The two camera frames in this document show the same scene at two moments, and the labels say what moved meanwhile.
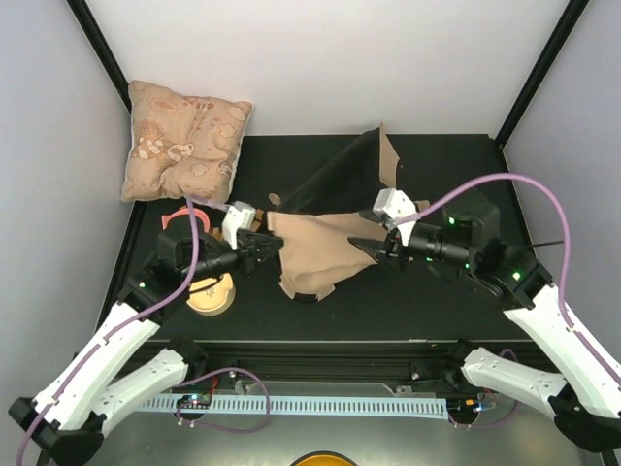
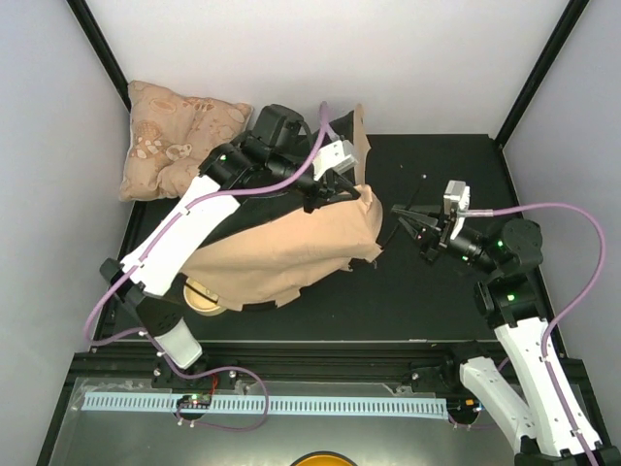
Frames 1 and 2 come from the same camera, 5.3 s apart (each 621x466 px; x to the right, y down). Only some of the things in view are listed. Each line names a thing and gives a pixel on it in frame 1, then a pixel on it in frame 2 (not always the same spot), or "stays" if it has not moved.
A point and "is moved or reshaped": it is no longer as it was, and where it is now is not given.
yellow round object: [324, 458] stays
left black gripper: [251, 256] → [325, 189]
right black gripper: [378, 249] → [433, 239]
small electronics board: [197, 399] stays
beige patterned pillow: [182, 146] stays
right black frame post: [539, 72] stays
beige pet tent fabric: [316, 251] is moved or reshaped
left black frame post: [89, 26] stays
